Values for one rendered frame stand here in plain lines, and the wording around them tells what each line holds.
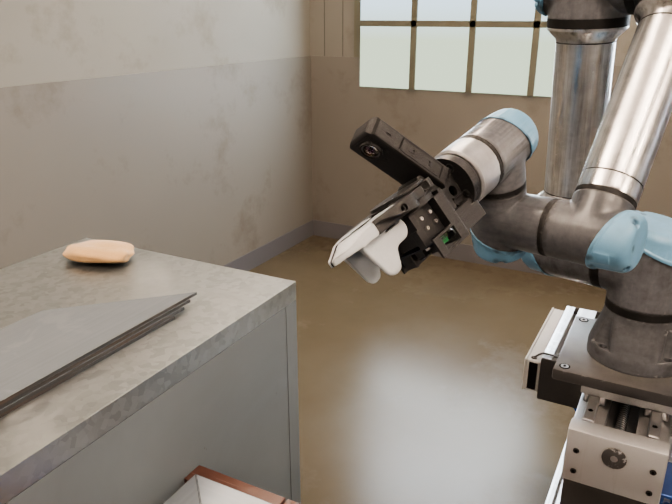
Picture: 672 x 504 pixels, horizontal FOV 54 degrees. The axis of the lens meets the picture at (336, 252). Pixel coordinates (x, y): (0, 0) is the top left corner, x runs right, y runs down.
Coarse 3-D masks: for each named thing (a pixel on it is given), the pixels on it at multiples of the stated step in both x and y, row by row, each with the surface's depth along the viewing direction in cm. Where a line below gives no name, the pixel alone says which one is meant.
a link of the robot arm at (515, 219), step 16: (512, 192) 82; (496, 208) 83; (512, 208) 83; (528, 208) 82; (480, 224) 86; (496, 224) 84; (512, 224) 83; (528, 224) 81; (480, 240) 87; (496, 240) 86; (512, 240) 84; (528, 240) 82; (480, 256) 89; (496, 256) 87; (512, 256) 87
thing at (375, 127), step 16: (368, 128) 70; (384, 128) 70; (352, 144) 72; (368, 144) 70; (384, 144) 70; (400, 144) 71; (368, 160) 74; (384, 160) 72; (400, 160) 72; (416, 160) 71; (432, 160) 73; (400, 176) 74; (416, 176) 73; (432, 176) 72
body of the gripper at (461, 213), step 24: (456, 168) 74; (408, 192) 68; (432, 192) 71; (456, 192) 75; (408, 216) 68; (432, 216) 70; (456, 216) 71; (480, 216) 75; (408, 240) 71; (432, 240) 68; (456, 240) 72; (408, 264) 72
